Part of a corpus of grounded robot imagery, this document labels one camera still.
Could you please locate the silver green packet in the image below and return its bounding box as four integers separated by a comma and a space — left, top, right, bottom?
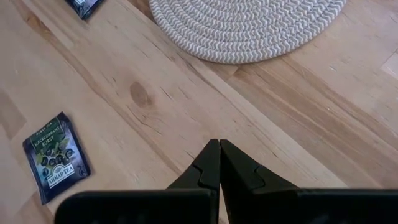
64, 0, 105, 21

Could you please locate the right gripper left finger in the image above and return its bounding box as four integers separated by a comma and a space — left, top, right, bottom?
55, 139, 221, 224

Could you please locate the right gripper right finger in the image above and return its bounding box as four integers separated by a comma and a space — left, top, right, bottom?
220, 139, 398, 224

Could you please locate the round woven rope mat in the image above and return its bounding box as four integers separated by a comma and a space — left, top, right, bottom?
148, 0, 348, 65

